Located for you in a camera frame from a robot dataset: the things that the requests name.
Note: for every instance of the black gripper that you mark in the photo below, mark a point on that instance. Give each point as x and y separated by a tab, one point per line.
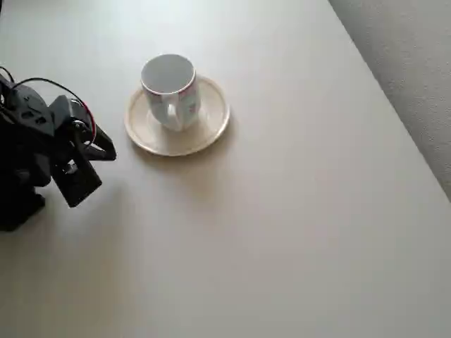
99	144

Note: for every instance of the white ceramic mug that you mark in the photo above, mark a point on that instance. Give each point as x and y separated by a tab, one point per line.
169	75

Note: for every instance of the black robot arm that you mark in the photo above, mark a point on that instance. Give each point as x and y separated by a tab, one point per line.
21	148

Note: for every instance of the cream saucer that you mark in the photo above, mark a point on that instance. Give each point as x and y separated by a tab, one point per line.
211	116

